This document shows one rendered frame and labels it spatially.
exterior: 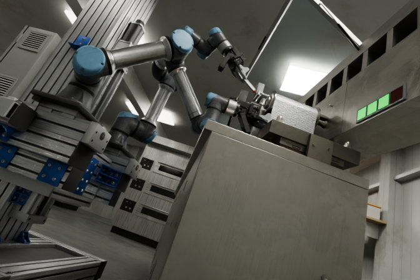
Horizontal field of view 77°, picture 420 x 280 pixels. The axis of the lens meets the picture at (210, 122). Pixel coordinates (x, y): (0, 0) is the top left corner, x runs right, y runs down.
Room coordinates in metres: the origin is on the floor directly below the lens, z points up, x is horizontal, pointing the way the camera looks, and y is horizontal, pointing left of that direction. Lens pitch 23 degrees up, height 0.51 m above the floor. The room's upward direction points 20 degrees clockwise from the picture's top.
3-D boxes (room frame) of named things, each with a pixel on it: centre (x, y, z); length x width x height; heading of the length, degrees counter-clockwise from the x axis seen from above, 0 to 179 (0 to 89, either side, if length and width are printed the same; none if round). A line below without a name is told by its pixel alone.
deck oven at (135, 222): (6.55, 0.38, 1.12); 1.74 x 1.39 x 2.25; 83
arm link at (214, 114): (1.17, 0.01, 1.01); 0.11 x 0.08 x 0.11; 18
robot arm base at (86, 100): (1.11, 0.59, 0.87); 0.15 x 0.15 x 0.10
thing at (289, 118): (1.17, -0.39, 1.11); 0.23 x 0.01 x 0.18; 92
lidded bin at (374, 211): (4.27, -2.94, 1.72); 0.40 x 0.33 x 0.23; 170
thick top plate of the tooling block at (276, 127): (1.05, -0.44, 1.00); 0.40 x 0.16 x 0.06; 92
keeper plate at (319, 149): (0.96, -0.45, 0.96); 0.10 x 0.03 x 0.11; 92
